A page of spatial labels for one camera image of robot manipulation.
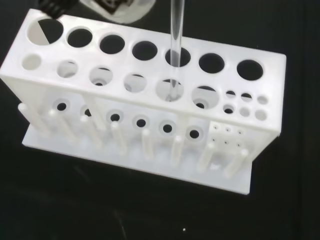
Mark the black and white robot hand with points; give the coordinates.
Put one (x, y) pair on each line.
(120, 12)

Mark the white test tube rack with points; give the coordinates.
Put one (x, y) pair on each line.
(150, 105)

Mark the black bench cloth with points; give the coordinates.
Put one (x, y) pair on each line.
(50, 212)

